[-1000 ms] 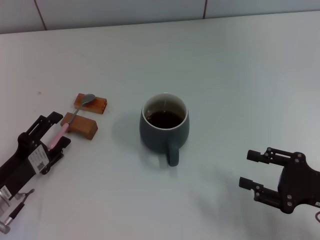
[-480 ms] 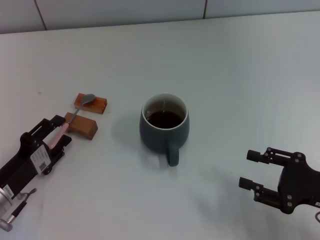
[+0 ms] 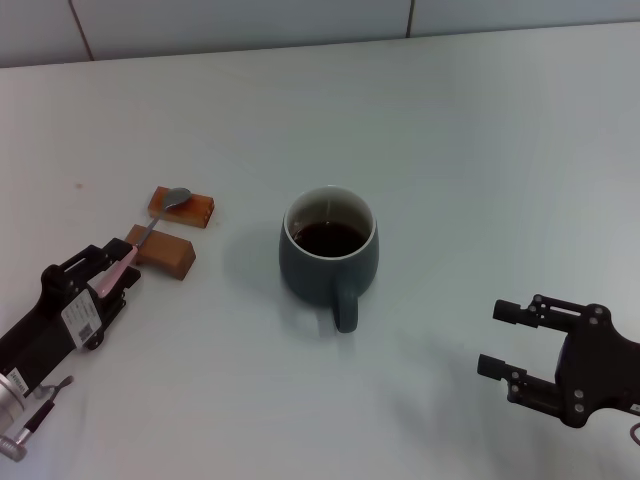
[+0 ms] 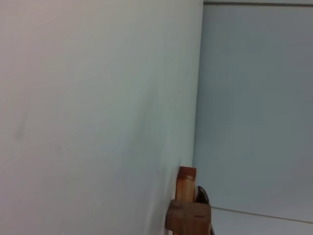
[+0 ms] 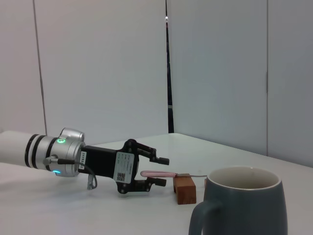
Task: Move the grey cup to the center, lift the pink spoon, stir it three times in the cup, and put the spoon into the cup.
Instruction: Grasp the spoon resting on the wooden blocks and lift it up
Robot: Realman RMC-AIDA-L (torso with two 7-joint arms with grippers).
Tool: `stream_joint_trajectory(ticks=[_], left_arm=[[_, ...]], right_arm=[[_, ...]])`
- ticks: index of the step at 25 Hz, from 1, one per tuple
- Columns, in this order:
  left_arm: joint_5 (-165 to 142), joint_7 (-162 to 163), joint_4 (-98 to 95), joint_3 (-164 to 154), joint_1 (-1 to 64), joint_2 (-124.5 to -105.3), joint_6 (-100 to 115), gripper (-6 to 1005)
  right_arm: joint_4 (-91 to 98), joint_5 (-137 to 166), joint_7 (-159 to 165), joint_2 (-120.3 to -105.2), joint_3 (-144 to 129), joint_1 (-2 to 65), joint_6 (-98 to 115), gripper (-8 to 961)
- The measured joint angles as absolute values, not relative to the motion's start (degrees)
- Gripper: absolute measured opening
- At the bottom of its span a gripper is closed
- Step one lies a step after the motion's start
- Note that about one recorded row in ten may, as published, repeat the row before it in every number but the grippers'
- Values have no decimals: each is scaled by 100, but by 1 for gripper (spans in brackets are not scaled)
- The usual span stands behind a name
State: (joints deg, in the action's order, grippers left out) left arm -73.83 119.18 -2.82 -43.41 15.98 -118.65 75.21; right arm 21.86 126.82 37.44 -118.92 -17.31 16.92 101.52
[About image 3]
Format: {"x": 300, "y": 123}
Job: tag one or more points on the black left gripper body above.
{"x": 45, "y": 330}

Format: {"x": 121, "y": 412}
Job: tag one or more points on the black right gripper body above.
{"x": 600, "y": 370}

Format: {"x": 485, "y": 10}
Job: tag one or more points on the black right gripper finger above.
{"x": 530, "y": 390}
{"x": 545, "y": 315}

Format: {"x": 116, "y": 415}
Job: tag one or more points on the brown arched wooden block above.
{"x": 167, "y": 252}

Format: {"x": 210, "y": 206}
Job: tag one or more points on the grey ceramic cup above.
{"x": 310, "y": 275}

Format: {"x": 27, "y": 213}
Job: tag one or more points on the orange wooden block with holes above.
{"x": 197, "y": 210}

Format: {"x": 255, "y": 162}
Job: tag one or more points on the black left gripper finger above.
{"x": 112, "y": 307}
{"x": 80, "y": 262}

